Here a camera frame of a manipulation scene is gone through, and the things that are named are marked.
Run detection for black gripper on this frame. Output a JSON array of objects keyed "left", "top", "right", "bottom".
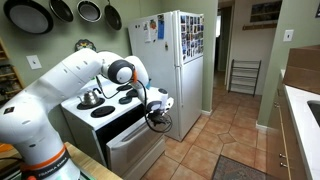
[{"left": 148, "top": 111, "right": 171, "bottom": 129}]

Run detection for oven door with glass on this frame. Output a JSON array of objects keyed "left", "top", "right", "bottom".
[{"left": 105, "top": 116, "right": 167, "bottom": 178}]

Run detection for large black coil burner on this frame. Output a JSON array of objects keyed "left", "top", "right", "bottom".
[
  {"left": 125, "top": 89, "right": 141, "bottom": 99},
  {"left": 76, "top": 96, "right": 106, "bottom": 111}
]

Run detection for teal spoon rest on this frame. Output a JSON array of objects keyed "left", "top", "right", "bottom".
[{"left": 118, "top": 96, "right": 134, "bottom": 106}]

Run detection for small black coil burner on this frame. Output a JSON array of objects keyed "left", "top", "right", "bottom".
[
  {"left": 90, "top": 104, "right": 117, "bottom": 119},
  {"left": 116, "top": 83, "right": 135, "bottom": 93}
]

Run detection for white refrigerator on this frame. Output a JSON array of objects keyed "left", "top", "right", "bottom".
[{"left": 128, "top": 9, "right": 206, "bottom": 143}]

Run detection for steel gooseneck kettle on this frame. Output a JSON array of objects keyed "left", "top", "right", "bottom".
[{"left": 77, "top": 87, "right": 103, "bottom": 107}]

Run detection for white electric stove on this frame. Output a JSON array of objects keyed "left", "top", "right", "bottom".
[{"left": 60, "top": 74, "right": 175, "bottom": 180}]

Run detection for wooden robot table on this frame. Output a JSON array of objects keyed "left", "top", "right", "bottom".
[{"left": 0, "top": 141, "right": 123, "bottom": 180}]

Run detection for patterned floor rug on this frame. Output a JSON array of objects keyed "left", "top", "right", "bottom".
[{"left": 212, "top": 154, "right": 278, "bottom": 180}]

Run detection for white printed flyer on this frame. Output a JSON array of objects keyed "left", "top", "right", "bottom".
[{"left": 143, "top": 21, "right": 152, "bottom": 44}]

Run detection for photo collage on refrigerator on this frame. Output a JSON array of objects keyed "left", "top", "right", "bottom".
[{"left": 180, "top": 13, "right": 206, "bottom": 63}]

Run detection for paper with orange picture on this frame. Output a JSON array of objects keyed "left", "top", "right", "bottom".
[{"left": 149, "top": 18, "right": 159, "bottom": 43}]

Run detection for blue flyer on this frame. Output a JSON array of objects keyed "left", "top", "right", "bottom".
[{"left": 157, "top": 14, "right": 166, "bottom": 41}]

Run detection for black metal shoe rack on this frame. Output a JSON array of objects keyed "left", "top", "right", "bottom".
[{"left": 228, "top": 59, "right": 263, "bottom": 98}]

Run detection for small black frying pan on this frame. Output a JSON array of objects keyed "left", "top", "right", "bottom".
[{"left": 103, "top": 0, "right": 123, "bottom": 32}]

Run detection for light wooden kitchen cabinets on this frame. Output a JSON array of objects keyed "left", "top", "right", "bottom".
[{"left": 267, "top": 73, "right": 312, "bottom": 180}]

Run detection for frying pan with steel rim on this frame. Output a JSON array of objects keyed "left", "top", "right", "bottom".
[{"left": 76, "top": 0, "right": 103, "bottom": 24}]

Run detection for wooden cutting board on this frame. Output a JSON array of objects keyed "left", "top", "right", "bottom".
[{"left": 283, "top": 44, "right": 320, "bottom": 95}]

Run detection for framed hallway picture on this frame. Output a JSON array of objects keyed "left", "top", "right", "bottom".
[{"left": 250, "top": 0, "right": 284, "bottom": 24}]

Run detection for kitchen sink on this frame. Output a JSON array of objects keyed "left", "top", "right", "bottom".
[{"left": 307, "top": 100, "right": 320, "bottom": 127}]

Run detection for large black frying pan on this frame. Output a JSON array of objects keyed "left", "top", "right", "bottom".
[{"left": 2, "top": 0, "right": 55, "bottom": 35}]

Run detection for colourful decorative wall plate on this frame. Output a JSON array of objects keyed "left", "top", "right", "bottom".
[{"left": 74, "top": 38, "right": 97, "bottom": 53}]

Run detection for white wall outlet plate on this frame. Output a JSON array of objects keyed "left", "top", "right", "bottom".
[{"left": 26, "top": 54, "right": 43, "bottom": 71}]

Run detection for white wall light switch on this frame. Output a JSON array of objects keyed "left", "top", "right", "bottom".
[{"left": 283, "top": 29, "right": 295, "bottom": 43}]

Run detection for wooden wall shelf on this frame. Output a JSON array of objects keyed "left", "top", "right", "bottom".
[{"left": 0, "top": 36, "right": 28, "bottom": 105}]

